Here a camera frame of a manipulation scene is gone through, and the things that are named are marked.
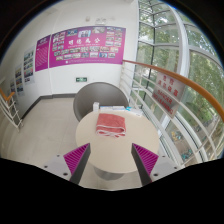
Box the flat white blue box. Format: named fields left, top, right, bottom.
left=99, top=105, right=114, bottom=113
left=112, top=105, right=127, bottom=112
left=124, top=106, right=144, bottom=118

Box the large magenta photo poster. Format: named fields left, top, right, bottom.
left=48, top=25, right=127, bottom=69

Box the red-lettered warning sign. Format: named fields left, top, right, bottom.
left=151, top=71, right=187, bottom=118

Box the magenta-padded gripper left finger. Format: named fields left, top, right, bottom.
left=42, top=143, right=92, bottom=185

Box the grey round armchair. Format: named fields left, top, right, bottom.
left=72, top=81, right=130, bottom=123

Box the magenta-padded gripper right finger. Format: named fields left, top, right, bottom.
left=130, top=143, right=183, bottom=187

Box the white railing with orange handrail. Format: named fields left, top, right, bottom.
left=119, top=59, right=224, bottom=164

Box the photo display board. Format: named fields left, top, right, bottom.
left=9, top=78, right=17, bottom=95
left=14, top=64, right=25, bottom=96
left=23, top=46, right=36, bottom=85

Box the pink towel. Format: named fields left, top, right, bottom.
left=95, top=113, right=127, bottom=138

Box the small magenta text poster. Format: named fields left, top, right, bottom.
left=34, top=34, right=52, bottom=72

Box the short white railing orange handrail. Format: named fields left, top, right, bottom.
left=0, top=87, right=24, bottom=131

